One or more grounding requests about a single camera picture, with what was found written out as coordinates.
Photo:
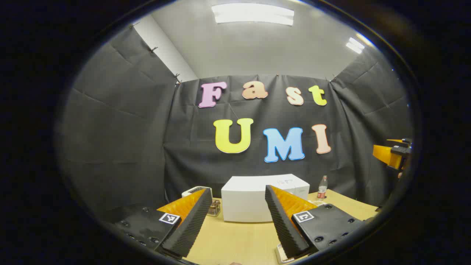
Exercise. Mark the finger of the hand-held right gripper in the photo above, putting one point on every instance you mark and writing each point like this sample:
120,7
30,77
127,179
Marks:
384,154
395,141

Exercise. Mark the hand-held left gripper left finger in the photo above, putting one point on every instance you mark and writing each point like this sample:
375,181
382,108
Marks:
191,224

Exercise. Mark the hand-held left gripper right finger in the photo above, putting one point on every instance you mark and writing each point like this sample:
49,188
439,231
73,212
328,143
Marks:
283,224

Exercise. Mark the white microwave oven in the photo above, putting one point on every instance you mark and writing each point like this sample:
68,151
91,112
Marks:
243,202

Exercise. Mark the white ribbed tray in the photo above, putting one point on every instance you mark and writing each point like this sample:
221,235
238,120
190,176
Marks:
281,255

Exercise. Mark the white toaster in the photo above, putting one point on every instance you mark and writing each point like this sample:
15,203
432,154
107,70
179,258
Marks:
191,191

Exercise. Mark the clear bottle with red label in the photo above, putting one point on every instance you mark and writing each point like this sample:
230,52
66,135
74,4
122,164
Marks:
322,189

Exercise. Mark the black backdrop cloth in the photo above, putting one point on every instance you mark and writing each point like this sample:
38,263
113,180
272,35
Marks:
128,147

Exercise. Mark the large ceiling light panel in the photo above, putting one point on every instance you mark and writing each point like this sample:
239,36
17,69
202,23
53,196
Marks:
252,14

